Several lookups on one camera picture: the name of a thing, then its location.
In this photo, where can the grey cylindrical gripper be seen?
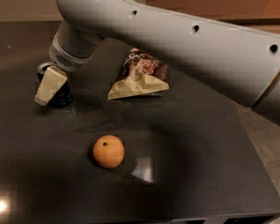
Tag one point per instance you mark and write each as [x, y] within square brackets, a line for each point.
[66, 61]

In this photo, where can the blue pepsi can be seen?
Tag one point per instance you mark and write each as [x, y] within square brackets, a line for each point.
[63, 97]

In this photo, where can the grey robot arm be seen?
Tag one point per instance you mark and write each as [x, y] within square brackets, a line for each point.
[241, 63]

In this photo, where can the brown cream chip bag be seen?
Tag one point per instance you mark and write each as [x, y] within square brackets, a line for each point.
[140, 75]

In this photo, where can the orange fruit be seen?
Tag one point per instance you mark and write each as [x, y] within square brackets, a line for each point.
[108, 151]

